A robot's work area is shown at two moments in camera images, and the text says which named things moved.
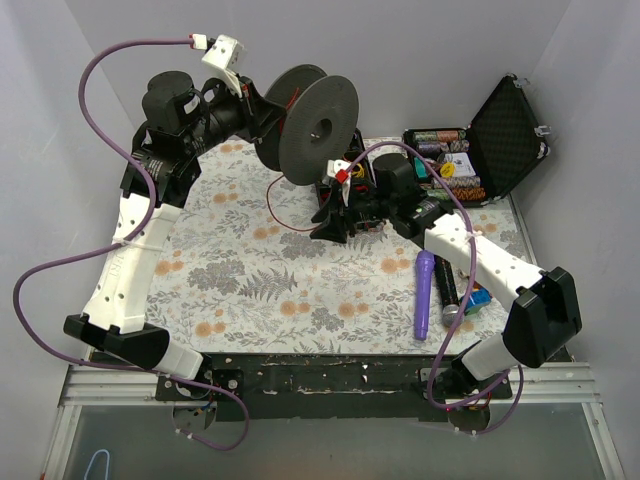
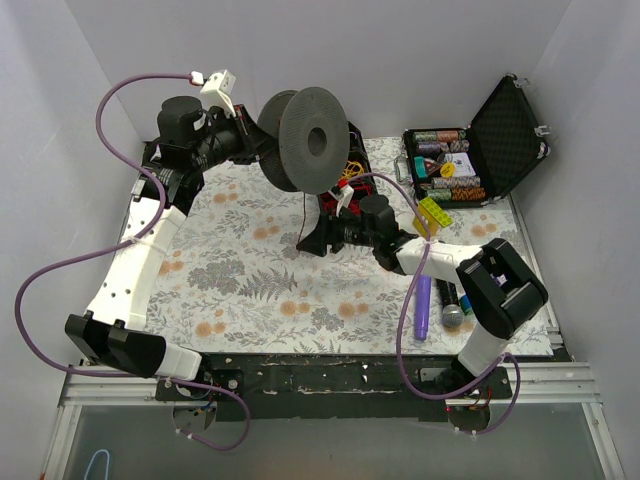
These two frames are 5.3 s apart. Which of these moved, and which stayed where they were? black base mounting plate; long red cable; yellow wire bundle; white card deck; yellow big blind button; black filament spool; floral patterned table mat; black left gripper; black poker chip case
Moved: black left gripper; long red cable; black filament spool
Stayed: floral patterned table mat; yellow big blind button; black poker chip case; black base mounting plate; yellow wire bundle; white card deck
